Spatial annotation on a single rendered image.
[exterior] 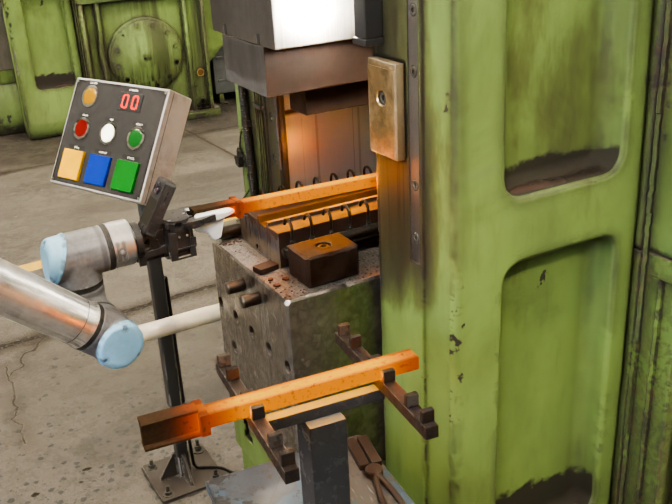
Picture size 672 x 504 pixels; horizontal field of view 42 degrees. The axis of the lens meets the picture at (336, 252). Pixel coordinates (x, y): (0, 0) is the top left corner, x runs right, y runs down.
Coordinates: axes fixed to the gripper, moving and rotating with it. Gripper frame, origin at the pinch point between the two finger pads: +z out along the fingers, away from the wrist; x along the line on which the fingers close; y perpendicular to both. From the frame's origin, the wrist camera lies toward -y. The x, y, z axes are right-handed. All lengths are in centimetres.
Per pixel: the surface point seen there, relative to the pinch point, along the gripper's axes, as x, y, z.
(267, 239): 2.0, 8.5, 7.5
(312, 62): 7.8, -27.6, 18.0
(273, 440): 65, 9, -22
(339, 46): 7.8, -29.7, 24.1
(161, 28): -462, 38, 142
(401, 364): 59, 9, 3
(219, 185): -303, 106, 112
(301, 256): 17.5, 6.8, 7.6
